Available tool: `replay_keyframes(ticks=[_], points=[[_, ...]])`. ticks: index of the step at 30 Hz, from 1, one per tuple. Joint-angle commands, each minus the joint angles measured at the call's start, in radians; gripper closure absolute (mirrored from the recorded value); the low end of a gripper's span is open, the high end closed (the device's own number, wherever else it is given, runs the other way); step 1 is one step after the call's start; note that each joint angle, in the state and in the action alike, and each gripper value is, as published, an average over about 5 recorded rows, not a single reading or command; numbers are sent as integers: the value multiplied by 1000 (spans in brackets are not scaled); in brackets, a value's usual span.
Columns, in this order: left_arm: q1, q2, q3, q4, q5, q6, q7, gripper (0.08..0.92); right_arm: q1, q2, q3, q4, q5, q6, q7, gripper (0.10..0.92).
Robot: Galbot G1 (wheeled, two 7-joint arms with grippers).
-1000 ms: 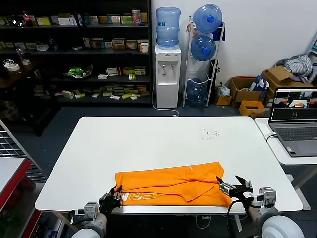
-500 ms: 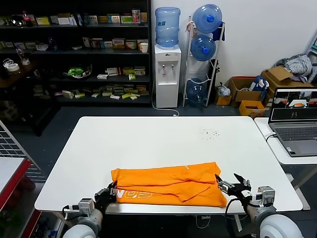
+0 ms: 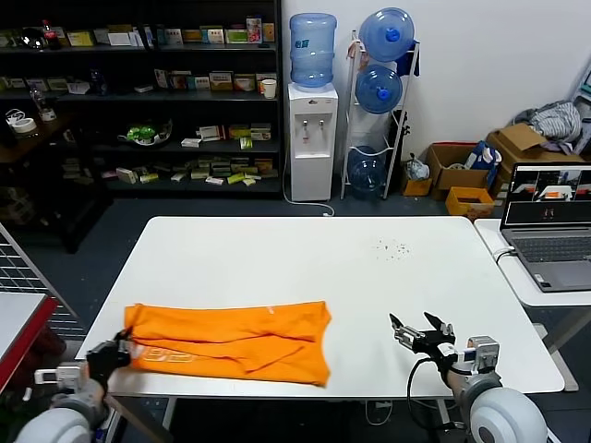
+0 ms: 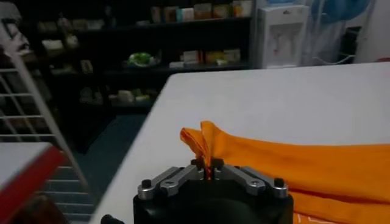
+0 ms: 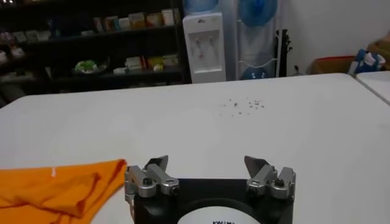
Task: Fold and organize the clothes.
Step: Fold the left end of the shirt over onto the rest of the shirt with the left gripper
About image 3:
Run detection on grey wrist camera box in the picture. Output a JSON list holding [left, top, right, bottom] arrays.
[[34, 363, 90, 394], [461, 336, 501, 375]]

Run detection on white wire jug rack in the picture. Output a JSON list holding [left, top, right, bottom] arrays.
[[340, 30, 421, 200]]

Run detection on blue and white bag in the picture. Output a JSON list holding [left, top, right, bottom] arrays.
[[464, 140, 503, 174]]

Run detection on white work table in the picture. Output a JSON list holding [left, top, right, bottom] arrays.
[[73, 215, 565, 443]]

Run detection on grey laptop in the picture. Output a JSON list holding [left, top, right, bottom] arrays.
[[500, 163, 591, 293]]

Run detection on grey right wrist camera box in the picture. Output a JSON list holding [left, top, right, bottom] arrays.
[[461, 336, 501, 375]]

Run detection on grey clothes pile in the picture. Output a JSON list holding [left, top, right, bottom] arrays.
[[514, 100, 585, 153]]

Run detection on white water dispenser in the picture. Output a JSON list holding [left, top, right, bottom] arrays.
[[287, 82, 339, 202]]

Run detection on white dispenser power cord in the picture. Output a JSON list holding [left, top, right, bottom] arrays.
[[282, 147, 336, 217]]

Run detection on dark wooden desk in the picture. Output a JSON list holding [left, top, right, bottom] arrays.
[[0, 114, 115, 255]]

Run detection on shiny metal bowl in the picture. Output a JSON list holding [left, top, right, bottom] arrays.
[[18, 26, 47, 50]]

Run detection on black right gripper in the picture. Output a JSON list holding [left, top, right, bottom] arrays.
[[389, 312, 458, 365]]

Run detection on black shelf unit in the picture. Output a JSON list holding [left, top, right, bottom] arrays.
[[0, 0, 283, 200]]

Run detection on orange cardboard box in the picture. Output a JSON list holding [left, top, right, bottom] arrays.
[[445, 186, 496, 219]]

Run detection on large brown cardboard box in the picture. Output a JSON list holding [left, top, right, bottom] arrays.
[[485, 122, 587, 199]]

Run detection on white side table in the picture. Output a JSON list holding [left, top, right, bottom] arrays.
[[474, 217, 591, 393]]

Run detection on blue water jug with label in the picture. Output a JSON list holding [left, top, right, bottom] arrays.
[[289, 12, 338, 91]]

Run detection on small yellow box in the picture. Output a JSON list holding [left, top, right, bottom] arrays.
[[400, 174, 433, 198]]

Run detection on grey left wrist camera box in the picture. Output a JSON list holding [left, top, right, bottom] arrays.
[[34, 363, 90, 394]]

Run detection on dark blue cloth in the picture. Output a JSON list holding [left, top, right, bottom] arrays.
[[395, 43, 421, 78]]

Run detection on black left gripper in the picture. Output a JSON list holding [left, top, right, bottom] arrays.
[[86, 327, 138, 384]]

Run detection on yellow green carton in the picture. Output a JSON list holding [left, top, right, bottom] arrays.
[[209, 70, 235, 91]]

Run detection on open brown cardboard box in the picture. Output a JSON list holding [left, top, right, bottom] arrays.
[[425, 142, 490, 191]]

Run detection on white tape roll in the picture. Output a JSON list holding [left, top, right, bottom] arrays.
[[6, 108, 38, 138]]

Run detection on clear bottle purple contents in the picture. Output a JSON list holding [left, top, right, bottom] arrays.
[[30, 87, 56, 122]]

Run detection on bowl of green items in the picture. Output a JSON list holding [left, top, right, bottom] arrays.
[[116, 118, 174, 148]]

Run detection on white wire grid panel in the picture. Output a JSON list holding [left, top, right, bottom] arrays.
[[0, 221, 82, 333]]

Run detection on cola bottle red label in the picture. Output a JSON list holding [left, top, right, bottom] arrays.
[[41, 18, 62, 51]]

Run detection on red-edged white cart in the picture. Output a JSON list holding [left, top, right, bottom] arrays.
[[0, 291, 59, 393]]

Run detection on orange t-shirt with white print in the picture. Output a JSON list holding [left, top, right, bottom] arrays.
[[123, 300, 333, 388]]

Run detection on wide white carton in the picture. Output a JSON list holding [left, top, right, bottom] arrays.
[[106, 30, 139, 47]]

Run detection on white plastic bag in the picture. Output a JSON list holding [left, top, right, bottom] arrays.
[[404, 154, 430, 181]]

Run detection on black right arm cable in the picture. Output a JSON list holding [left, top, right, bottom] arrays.
[[405, 357, 467, 433]]

